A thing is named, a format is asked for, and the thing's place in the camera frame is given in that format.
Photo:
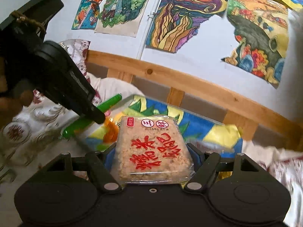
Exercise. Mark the person left hand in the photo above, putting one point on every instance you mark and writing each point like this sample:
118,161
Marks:
11,106

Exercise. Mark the colourful swirl fish drawing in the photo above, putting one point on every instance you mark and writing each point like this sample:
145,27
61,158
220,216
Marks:
176,21

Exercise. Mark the gold foil snack packet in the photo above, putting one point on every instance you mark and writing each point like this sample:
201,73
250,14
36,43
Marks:
223,175

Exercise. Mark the torn bird landscape drawing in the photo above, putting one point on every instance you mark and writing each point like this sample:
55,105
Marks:
261,30

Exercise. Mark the cartoon children drawing poster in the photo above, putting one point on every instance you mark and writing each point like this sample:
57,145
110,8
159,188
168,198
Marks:
87,15

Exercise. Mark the grey tray with dinosaur drawing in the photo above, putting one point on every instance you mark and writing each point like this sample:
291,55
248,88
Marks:
203,132

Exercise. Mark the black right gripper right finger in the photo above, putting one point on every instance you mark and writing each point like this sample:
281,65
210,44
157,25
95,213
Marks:
250,194

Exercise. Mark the cream pillow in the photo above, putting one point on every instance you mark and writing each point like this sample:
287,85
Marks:
108,87

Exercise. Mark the orange dried fruit packet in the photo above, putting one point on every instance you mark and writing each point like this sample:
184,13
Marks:
110,131

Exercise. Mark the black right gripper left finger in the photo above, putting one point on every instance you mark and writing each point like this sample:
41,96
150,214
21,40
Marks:
67,189

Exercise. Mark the rice cracker packet red letters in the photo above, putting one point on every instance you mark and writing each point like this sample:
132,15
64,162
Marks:
151,150

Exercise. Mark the white wall pipe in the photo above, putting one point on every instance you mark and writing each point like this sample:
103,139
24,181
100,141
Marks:
150,18

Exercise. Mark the white floral embroidered bedspread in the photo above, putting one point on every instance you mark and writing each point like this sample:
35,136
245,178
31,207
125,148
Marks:
33,136

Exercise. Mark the green sausage stick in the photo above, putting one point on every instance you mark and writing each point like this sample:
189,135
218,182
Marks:
97,116

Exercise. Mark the anime girl drawing poster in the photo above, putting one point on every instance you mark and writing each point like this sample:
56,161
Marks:
121,17

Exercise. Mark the wooden bed headboard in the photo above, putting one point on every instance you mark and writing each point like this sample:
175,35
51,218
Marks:
241,111

